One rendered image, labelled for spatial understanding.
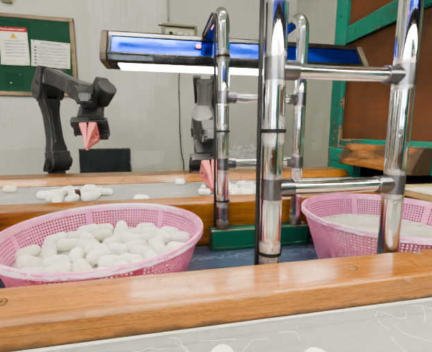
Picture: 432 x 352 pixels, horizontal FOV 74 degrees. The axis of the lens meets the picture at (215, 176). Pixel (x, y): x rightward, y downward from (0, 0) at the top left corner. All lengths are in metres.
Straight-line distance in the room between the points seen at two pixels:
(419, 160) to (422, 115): 0.14
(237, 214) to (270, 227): 0.28
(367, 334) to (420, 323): 0.05
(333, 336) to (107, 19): 2.89
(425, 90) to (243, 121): 2.18
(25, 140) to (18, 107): 0.28
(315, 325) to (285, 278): 0.04
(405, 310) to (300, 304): 0.10
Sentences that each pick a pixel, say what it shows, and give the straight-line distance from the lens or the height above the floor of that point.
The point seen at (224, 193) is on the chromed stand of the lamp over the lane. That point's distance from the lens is 0.53.
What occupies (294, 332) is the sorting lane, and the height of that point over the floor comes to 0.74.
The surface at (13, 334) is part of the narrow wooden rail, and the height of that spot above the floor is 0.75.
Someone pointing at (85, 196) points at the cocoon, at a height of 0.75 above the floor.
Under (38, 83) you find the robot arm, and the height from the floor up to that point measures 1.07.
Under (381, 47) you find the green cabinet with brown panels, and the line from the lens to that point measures 1.09.
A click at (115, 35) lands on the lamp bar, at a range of 0.70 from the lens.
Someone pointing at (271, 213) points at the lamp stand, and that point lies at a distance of 0.30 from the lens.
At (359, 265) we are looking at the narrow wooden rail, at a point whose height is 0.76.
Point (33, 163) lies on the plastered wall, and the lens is 2.99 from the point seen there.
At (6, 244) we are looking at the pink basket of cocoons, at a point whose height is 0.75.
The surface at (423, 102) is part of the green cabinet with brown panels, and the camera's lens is 0.94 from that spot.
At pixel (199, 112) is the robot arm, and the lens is 0.80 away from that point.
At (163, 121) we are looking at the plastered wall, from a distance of 2.80.
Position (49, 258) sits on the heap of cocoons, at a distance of 0.43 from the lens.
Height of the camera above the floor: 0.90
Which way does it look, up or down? 9 degrees down
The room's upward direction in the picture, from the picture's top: straight up
